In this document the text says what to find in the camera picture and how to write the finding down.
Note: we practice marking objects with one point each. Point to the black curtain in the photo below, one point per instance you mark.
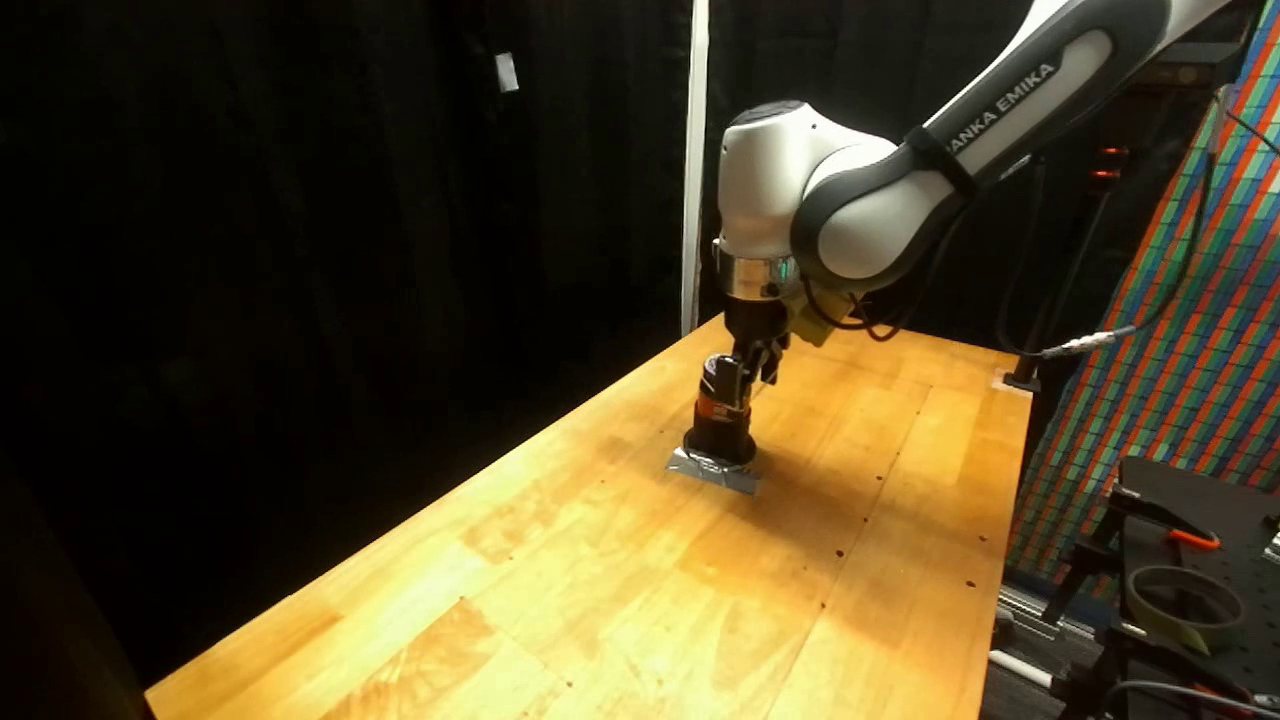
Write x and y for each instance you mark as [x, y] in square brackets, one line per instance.
[335, 265]

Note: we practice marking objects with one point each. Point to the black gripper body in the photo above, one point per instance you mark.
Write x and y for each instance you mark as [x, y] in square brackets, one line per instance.
[755, 322]

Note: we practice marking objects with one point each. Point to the black camera stand red knob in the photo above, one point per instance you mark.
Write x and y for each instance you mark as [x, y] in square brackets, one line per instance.
[1067, 265]

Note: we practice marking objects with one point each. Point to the aluminium rail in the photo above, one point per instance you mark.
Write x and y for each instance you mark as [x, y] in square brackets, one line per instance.
[1055, 624]

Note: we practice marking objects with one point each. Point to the black equipment cart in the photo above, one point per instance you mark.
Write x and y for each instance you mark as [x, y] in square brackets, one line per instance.
[1201, 514]

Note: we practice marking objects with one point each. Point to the colourful patterned cloth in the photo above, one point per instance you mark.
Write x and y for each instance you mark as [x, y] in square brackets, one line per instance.
[1174, 332]

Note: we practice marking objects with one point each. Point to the orange clamp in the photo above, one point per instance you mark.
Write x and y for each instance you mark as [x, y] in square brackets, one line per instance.
[1189, 536]

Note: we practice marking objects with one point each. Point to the small white tag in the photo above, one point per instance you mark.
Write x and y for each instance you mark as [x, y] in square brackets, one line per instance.
[507, 69]

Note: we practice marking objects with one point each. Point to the grey tape roll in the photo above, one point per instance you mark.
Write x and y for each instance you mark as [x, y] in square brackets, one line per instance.
[1149, 603]

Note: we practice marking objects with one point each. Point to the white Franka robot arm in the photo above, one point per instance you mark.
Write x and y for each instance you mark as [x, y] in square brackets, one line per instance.
[764, 163]

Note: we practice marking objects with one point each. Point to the brown bottle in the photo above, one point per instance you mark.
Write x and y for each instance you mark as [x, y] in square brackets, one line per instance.
[722, 431]

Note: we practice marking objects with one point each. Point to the grey tape strip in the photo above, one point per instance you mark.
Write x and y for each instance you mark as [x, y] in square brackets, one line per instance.
[714, 475]

